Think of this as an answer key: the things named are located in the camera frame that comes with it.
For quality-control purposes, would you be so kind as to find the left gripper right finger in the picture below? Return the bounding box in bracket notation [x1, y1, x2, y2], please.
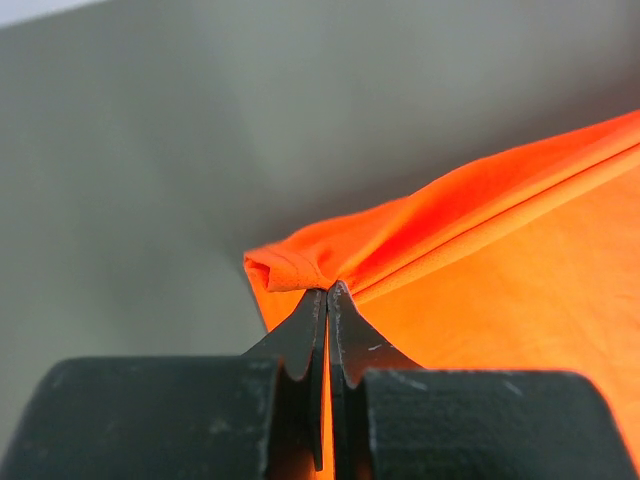
[327, 282, 639, 479]

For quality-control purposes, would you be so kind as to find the orange t shirt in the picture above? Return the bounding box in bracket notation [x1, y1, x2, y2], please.
[244, 112, 639, 458]

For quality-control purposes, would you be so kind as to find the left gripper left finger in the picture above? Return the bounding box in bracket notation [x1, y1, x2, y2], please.
[1, 290, 326, 479]

